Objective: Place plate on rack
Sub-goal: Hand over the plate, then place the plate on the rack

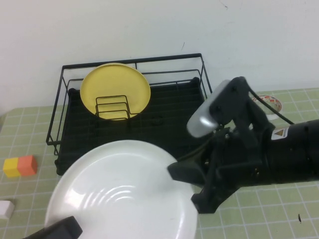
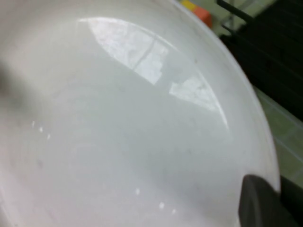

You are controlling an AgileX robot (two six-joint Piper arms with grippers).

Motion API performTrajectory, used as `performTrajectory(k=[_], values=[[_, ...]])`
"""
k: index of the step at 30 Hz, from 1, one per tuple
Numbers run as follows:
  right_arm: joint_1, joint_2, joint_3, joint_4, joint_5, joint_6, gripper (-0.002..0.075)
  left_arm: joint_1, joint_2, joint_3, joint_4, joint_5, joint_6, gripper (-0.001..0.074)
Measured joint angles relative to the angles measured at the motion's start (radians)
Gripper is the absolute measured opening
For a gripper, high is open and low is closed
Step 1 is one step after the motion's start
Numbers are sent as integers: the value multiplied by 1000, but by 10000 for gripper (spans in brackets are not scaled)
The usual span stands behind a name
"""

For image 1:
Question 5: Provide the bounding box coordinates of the black plastic drain tray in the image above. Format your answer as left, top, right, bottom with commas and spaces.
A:
54, 77, 215, 176

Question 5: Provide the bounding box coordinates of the yellow cube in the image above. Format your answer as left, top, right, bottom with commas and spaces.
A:
2, 157, 21, 178

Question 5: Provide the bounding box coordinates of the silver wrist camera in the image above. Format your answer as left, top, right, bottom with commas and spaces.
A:
186, 79, 232, 138

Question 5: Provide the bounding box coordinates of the orange cube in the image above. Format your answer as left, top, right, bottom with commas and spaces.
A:
16, 155, 38, 177

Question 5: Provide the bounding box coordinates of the white foam cube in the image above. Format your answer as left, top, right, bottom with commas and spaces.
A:
0, 200, 15, 220

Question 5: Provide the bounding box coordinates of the black camera cable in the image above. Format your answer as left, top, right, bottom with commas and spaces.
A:
248, 89, 295, 125

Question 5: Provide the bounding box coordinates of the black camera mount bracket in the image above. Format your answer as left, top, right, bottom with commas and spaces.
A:
208, 76, 275, 136

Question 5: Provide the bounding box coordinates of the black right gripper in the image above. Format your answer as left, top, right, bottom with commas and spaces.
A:
167, 125, 274, 215

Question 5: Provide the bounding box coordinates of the yellow plate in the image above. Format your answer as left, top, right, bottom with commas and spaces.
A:
80, 63, 152, 121

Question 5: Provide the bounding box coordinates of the green checked tablecloth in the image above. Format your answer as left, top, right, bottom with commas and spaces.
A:
0, 87, 319, 239

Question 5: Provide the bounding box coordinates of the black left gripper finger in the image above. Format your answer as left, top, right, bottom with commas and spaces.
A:
24, 216, 83, 239

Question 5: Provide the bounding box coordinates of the white tape roll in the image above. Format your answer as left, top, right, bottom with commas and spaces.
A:
251, 95, 284, 120

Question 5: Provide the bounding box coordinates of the black wire dish rack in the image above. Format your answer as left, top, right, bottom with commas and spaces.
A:
46, 53, 215, 155

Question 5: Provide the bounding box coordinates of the white ribbed plate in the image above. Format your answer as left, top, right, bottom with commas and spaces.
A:
44, 140, 199, 239

